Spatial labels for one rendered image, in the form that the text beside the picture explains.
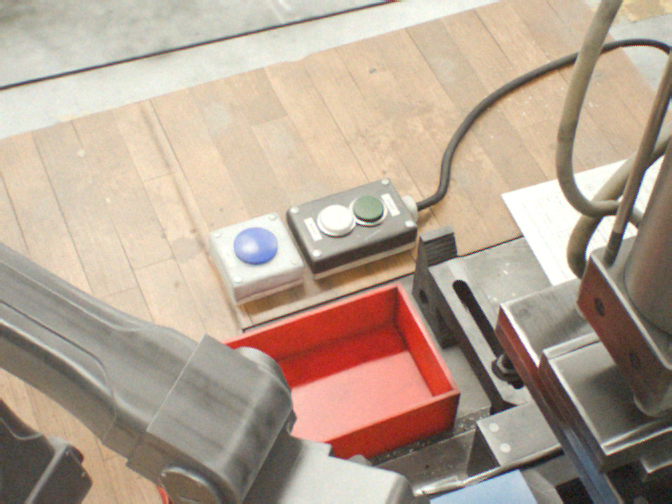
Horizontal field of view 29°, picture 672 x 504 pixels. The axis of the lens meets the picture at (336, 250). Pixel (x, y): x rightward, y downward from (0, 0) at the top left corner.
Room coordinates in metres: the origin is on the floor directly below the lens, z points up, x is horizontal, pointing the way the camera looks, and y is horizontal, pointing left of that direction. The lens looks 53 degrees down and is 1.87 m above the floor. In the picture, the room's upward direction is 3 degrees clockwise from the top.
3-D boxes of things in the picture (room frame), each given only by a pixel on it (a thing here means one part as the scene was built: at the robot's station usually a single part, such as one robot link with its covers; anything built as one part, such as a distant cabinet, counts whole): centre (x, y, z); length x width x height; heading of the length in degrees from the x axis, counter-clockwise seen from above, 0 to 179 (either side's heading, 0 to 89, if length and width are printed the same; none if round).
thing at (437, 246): (0.66, -0.10, 0.95); 0.06 x 0.03 x 0.09; 26
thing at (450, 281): (0.60, -0.13, 0.95); 0.15 x 0.03 x 0.10; 26
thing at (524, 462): (0.48, -0.16, 0.98); 0.13 x 0.01 x 0.03; 116
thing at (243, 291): (0.70, 0.07, 0.90); 0.07 x 0.07 x 0.06; 26
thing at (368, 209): (0.75, -0.03, 0.93); 0.03 x 0.03 x 0.02
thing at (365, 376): (0.55, 0.03, 0.93); 0.25 x 0.12 x 0.06; 116
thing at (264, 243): (0.70, 0.07, 0.93); 0.04 x 0.04 x 0.02
